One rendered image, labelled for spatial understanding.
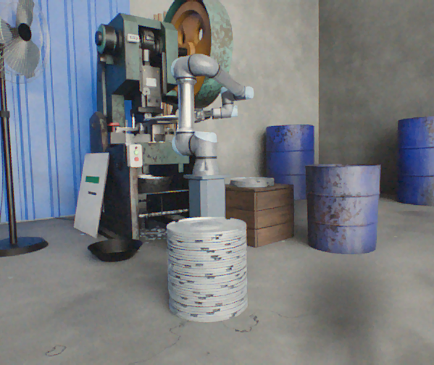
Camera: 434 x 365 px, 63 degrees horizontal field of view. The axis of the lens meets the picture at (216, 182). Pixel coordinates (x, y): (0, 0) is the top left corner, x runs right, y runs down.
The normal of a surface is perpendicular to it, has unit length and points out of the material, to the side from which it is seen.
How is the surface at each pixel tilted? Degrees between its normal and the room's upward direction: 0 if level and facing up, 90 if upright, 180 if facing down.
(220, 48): 98
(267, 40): 90
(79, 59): 90
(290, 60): 90
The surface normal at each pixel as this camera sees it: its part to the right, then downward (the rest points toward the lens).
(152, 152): 0.57, 0.05
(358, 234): 0.17, 0.11
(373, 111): -0.82, 0.07
